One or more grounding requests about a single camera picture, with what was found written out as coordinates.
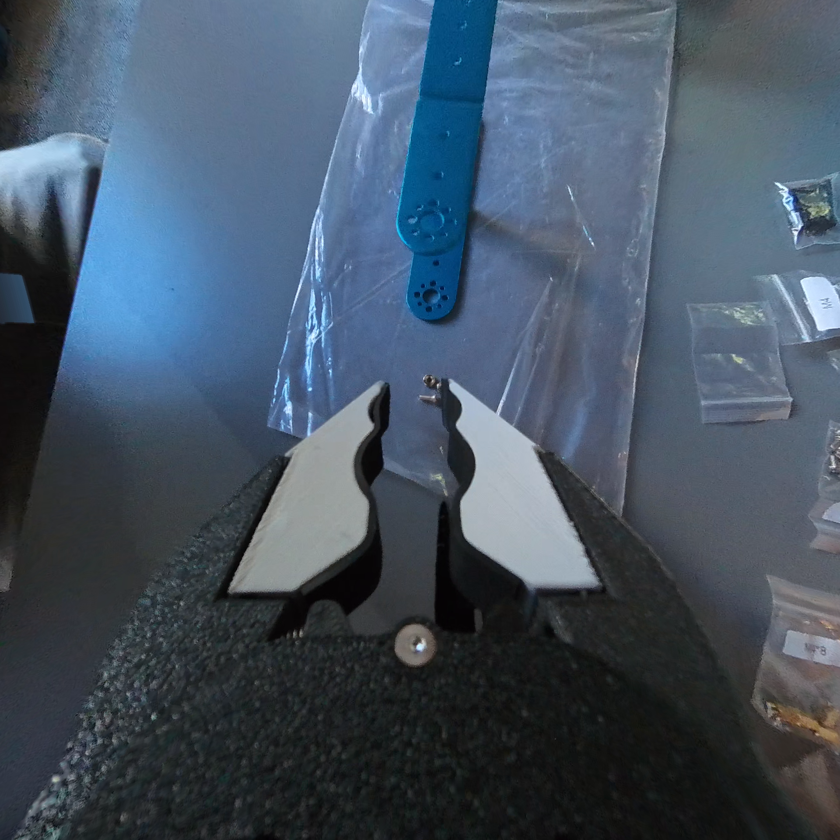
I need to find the large clear plastic bag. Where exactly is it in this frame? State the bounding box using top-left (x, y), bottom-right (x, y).
top-left (267, 0), bottom-right (677, 514)

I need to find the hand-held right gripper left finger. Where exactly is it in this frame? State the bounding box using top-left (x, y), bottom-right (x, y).
top-left (225, 379), bottom-right (392, 596)

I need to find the grey desk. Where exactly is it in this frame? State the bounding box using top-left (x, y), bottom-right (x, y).
top-left (0, 0), bottom-right (840, 840)

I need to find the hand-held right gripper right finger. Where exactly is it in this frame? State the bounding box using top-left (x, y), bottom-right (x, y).
top-left (440, 377), bottom-right (605, 602)

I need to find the blue metal bracket assembly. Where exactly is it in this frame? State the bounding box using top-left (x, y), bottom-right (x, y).
top-left (395, 0), bottom-right (501, 326)

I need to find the pile of small hardware bags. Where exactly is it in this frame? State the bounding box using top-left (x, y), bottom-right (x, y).
top-left (686, 171), bottom-right (840, 744)

